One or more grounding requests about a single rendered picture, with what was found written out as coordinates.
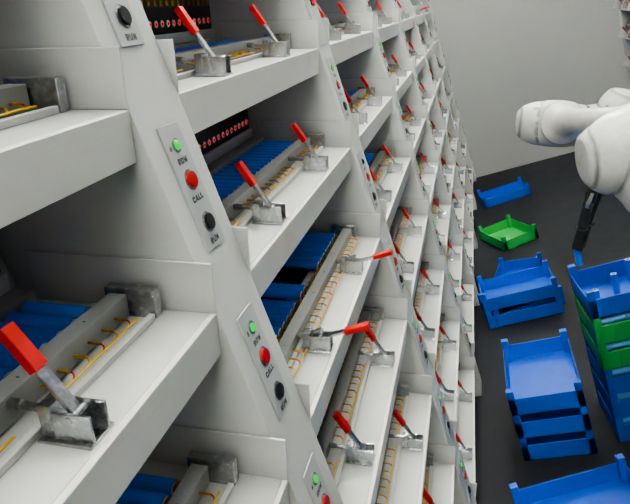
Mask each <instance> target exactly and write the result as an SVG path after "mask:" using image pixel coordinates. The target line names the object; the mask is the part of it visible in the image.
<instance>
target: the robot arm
mask: <svg viewBox="0 0 630 504"><path fill-rule="evenodd" d="M515 133H516V135H517V136H518V137H519V139H521V140H523V141H525V142H527V143H530V144H534V145H541V146H548V147H569V146H575V162H576V167H577V170H578V173H579V176H580V177H581V179H582V181H583V182H584V184H585V185H587V186H588V187H589V188H588V190H586V193H585V199H584V201H583V203H582V210H581V214H580V217H579V221H578V225H576V226H575V228H576V229H577V230H576V234H575V237H574V241H573V244H572V247H571V249H574V250H577V251H580V252H582V251H583V248H585V246H586V243H587V240H588V236H589V233H590V230H591V226H594V224H595V223H593V222H592V221H593V220H594V219H595V218H594V217H595V214H596V211H597V208H598V205H599V203H600V201H601V198H602V196H603V194H604V195H609V194H613V195H614V196H615V197H616V198H617V199H618V200H619V201H620V202H621V203H622V204H623V205H624V207H625V208H626V210H627V211H629V212H630V90H629V89H624V88H611V89H609V90H608V91H607V92H606V93H605V94H604V95H603V96H602V97H601V98H600V100H599V103H598V104H592V105H581V104H577V103H575V102H572V101H564V100H547V101H538V102H533V103H529V104H527V105H524V106H522V108H521V109H519V110H518V112H517V115H516V122H515ZM590 225H591V226H590Z"/></svg>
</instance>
